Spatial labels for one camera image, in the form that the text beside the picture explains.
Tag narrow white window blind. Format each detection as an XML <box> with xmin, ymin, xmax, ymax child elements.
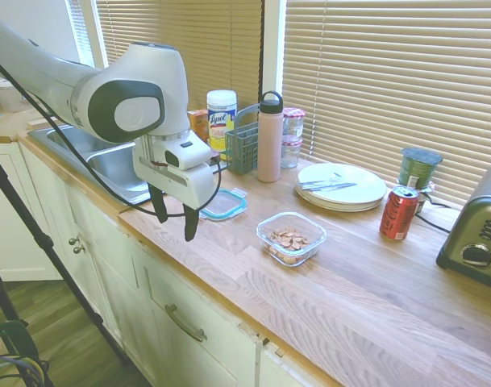
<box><xmin>65</xmin><ymin>0</ymin><xmax>96</xmax><ymax>69</ymax></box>

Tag stainless steel toaster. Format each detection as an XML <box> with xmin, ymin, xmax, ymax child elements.
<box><xmin>435</xmin><ymin>164</ymin><xmax>491</xmax><ymax>292</ymax></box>

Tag grey plastic cutlery basket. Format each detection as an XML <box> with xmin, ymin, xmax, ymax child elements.
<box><xmin>224</xmin><ymin>103</ymin><xmax>263</xmax><ymax>176</ymax></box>

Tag white dinner plate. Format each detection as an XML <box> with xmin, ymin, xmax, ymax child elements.
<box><xmin>297</xmin><ymin>162</ymin><xmax>388</xmax><ymax>206</ymax></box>
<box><xmin>295</xmin><ymin>181</ymin><xmax>388</xmax><ymax>213</ymax></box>

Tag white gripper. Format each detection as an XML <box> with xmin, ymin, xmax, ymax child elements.
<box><xmin>132</xmin><ymin>139</ymin><xmax>223</xmax><ymax>243</ymax></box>

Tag wide beige window blind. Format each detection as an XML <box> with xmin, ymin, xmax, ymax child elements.
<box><xmin>282</xmin><ymin>0</ymin><xmax>491</xmax><ymax>211</ymax></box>

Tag tall jar red checkered lid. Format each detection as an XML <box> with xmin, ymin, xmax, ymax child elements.
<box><xmin>283</xmin><ymin>107</ymin><xmax>307</xmax><ymax>140</ymax></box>

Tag stainless steel sink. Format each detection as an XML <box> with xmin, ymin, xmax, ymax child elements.
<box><xmin>26</xmin><ymin>123</ymin><xmax>154</xmax><ymax>205</ymax></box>

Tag clear lid teal seal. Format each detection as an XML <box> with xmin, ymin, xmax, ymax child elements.
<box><xmin>199</xmin><ymin>187</ymin><xmax>248</xmax><ymax>223</ymax></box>

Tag white lidded bucket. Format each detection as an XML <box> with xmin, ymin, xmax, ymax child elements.
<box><xmin>0</xmin><ymin>78</ymin><xmax>33</xmax><ymax>114</ymax></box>

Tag black toaster power cable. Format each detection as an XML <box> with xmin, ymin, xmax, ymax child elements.
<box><xmin>414</xmin><ymin>192</ymin><xmax>464</xmax><ymax>235</ymax></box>

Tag white kitchen base cabinet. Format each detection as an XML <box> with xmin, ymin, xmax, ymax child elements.
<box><xmin>0</xmin><ymin>139</ymin><xmax>339</xmax><ymax>387</ymax></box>

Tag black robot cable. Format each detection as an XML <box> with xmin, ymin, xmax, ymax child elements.
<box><xmin>0</xmin><ymin>51</ymin><xmax>224</xmax><ymax>218</ymax></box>

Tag brown food pieces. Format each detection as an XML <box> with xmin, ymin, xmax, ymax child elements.
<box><xmin>267</xmin><ymin>227</ymin><xmax>310</xmax><ymax>265</ymax></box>

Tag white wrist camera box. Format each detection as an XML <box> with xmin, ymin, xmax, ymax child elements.
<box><xmin>163</xmin><ymin>135</ymin><xmax>214</xmax><ymax>172</ymax></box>

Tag coloured cable bundle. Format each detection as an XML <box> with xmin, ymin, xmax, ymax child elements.
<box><xmin>0</xmin><ymin>353</ymin><xmax>53</xmax><ymax>387</ymax></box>

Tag yellow Lysol wipes canister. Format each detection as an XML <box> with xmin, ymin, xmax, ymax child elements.
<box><xmin>206</xmin><ymin>89</ymin><xmax>240</xmax><ymax>162</ymax></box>

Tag brushed metal drawer handle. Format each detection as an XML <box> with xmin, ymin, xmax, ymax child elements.
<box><xmin>164</xmin><ymin>303</ymin><xmax>208</xmax><ymax>343</ymax></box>

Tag red Coca-Cola can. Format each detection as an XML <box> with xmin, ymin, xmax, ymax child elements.
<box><xmin>379</xmin><ymin>185</ymin><xmax>421</xmax><ymax>243</ymax></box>

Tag pink bottle black cap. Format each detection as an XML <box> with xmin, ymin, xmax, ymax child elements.
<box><xmin>256</xmin><ymin>90</ymin><xmax>285</xmax><ymax>183</ymax></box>

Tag black camera tripod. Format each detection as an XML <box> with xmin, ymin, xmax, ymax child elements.
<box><xmin>0</xmin><ymin>144</ymin><xmax>130</xmax><ymax>366</ymax></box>

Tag square glass food container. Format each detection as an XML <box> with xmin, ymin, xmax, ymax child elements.
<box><xmin>256</xmin><ymin>211</ymin><xmax>327</xmax><ymax>268</ymax></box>

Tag green plastic tub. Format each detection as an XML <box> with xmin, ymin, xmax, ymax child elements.
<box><xmin>399</xmin><ymin>147</ymin><xmax>444</xmax><ymax>189</ymax></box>

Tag silver table knife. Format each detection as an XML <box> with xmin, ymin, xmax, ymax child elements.
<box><xmin>303</xmin><ymin>181</ymin><xmax>359</xmax><ymax>192</ymax></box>

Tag silver fork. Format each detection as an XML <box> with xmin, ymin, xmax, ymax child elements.
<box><xmin>299</xmin><ymin>173</ymin><xmax>343</xmax><ymax>189</ymax></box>

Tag orange cardboard box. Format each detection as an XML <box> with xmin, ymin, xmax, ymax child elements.
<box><xmin>187</xmin><ymin>109</ymin><xmax>210</xmax><ymax>144</ymax></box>

